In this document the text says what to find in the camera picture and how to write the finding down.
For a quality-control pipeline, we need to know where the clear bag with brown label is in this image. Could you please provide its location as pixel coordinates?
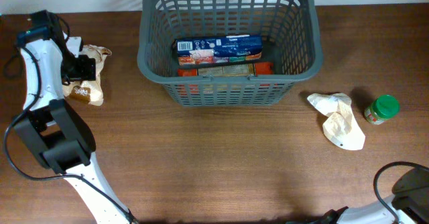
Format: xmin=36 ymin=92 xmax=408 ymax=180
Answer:
xmin=62 ymin=45 xmax=112 ymax=107

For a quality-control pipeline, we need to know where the blue carton box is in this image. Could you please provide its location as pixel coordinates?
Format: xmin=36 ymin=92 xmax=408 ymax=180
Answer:
xmin=176 ymin=35 xmax=263 ymax=66

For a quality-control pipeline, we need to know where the orange pasta packet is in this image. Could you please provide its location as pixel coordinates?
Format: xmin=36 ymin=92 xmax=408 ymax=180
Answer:
xmin=175 ymin=62 xmax=274 ymax=96

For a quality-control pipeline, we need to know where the grey plastic shopping basket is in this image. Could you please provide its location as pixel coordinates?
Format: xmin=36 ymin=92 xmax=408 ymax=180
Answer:
xmin=137 ymin=0 xmax=323 ymax=107

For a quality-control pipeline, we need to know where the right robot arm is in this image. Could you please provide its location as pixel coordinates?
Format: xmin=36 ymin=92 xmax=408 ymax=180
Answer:
xmin=310 ymin=161 xmax=428 ymax=224

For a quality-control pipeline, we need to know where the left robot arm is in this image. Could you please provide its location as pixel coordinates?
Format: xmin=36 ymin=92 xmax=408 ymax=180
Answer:
xmin=4 ymin=10 xmax=137 ymax=223

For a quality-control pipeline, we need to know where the crumpled beige paper bag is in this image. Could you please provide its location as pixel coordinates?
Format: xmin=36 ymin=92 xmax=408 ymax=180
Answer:
xmin=307 ymin=93 xmax=365 ymax=151

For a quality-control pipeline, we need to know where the green lidded jar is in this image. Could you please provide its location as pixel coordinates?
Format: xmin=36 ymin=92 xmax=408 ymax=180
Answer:
xmin=364 ymin=95 xmax=400 ymax=125

